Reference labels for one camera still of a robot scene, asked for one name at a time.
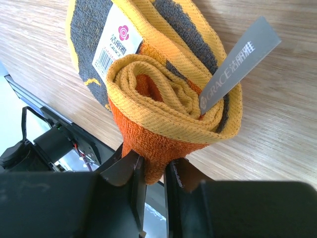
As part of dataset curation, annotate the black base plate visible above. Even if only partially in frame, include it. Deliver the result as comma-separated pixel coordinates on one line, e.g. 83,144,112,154
22,105,166,189

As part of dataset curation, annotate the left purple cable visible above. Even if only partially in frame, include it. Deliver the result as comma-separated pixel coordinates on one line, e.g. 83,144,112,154
79,155,96,172

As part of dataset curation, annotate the aluminium rail frame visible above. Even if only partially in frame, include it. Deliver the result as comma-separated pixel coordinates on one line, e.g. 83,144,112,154
5,75,73,124

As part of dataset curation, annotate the grey orange towel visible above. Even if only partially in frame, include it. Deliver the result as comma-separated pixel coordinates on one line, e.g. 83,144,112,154
64,0,282,185

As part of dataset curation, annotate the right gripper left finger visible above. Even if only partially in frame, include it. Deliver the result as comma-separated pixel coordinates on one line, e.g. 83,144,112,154
99,151,147,238

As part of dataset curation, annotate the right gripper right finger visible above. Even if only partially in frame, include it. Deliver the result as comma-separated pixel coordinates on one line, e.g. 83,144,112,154
164,158,213,238

